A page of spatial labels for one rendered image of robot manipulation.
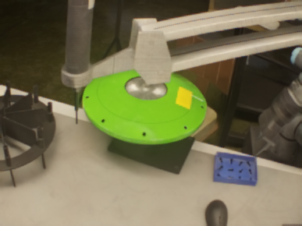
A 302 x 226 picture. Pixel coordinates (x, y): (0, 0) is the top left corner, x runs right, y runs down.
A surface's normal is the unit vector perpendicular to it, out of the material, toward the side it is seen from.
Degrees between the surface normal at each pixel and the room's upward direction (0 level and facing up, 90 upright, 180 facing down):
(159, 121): 21
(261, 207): 0
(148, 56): 90
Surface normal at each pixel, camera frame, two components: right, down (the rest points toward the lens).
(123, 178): 0.10, -0.78
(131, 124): 0.00, -0.49
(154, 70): 0.17, 0.62
